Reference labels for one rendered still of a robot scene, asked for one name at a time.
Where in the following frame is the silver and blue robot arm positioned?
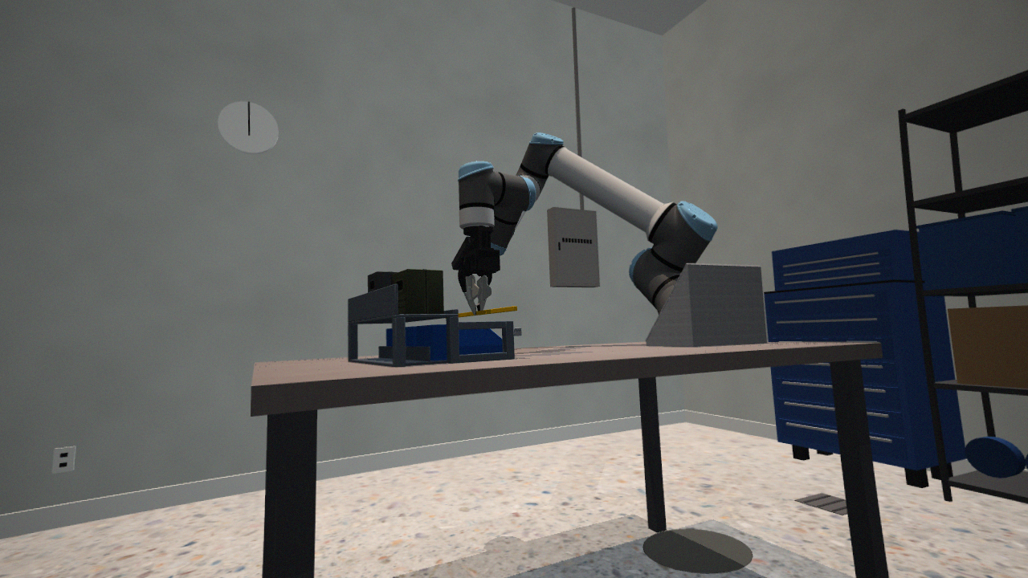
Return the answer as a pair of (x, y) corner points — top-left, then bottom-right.
(458, 132), (717, 313)

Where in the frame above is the olive green case with orange latches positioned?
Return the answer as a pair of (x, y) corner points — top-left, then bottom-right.
(392, 269), (444, 315)

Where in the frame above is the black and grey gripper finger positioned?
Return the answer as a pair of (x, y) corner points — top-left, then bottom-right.
(477, 272), (492, 311)
(458, 264), (479, 315)

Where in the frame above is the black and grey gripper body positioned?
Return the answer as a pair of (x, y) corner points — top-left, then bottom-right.
(460, 226), (500, 276)

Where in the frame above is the grey metal shelf rack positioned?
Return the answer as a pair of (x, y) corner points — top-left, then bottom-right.
(348, 284), (522, 368)

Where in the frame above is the yellow bar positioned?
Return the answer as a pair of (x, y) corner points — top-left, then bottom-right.
(458, 306), (517, 317)

